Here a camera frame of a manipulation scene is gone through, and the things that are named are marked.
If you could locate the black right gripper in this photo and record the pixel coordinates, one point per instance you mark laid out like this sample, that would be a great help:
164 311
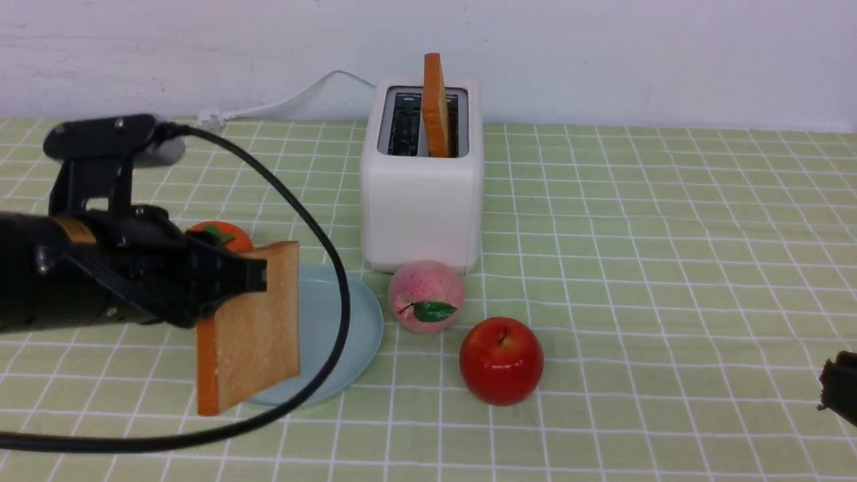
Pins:
142 267

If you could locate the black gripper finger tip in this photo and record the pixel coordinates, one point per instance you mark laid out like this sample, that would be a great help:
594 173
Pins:
838 386

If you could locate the toast slice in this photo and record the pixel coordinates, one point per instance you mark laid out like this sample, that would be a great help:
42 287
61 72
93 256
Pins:
434 107
251 342

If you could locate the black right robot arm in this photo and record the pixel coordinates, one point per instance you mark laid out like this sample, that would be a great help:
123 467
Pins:
27 241

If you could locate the orange persimmon with green leaf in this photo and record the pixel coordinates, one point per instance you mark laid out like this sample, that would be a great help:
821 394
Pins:
235 239

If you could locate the light blue round plate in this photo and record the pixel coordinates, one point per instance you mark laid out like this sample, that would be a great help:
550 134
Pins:
319 319

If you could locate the green checkered tablecloth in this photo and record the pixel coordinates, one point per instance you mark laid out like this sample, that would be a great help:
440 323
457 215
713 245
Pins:
686 286

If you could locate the white two-slot toaster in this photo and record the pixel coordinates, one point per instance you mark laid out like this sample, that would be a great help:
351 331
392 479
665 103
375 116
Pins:
415 207

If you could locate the pink peach with leaf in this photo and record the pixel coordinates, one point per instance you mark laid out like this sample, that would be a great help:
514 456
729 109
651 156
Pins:
426 296

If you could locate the red apple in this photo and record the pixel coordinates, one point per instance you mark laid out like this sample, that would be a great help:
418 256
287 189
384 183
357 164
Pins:
501 361

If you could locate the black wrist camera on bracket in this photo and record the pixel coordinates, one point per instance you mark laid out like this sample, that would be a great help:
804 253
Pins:
98 157

